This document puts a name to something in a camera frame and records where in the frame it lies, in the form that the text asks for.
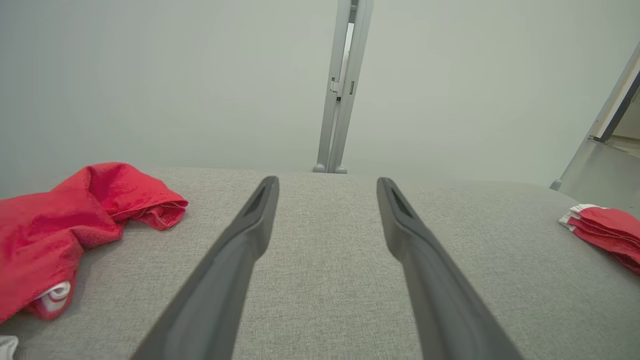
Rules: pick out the red basketball jersey white sleeves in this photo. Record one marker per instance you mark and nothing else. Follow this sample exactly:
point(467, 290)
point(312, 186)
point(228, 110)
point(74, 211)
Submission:
point(50, 235)

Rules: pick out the grey partition end post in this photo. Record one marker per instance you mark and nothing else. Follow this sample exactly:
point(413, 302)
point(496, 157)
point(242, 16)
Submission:
point(575, 162)

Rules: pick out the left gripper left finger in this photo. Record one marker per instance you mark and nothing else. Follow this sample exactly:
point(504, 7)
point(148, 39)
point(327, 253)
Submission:
point(210, 310)

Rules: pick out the white dark-edged door frame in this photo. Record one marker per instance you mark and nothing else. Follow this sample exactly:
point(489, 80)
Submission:
point(617, 102)

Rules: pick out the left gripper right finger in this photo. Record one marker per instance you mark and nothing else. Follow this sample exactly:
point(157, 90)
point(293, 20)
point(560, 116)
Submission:
point(450, 315)

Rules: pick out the folded red garment stack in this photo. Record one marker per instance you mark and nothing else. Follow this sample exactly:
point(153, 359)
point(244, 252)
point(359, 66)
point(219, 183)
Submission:
point(610, 230)

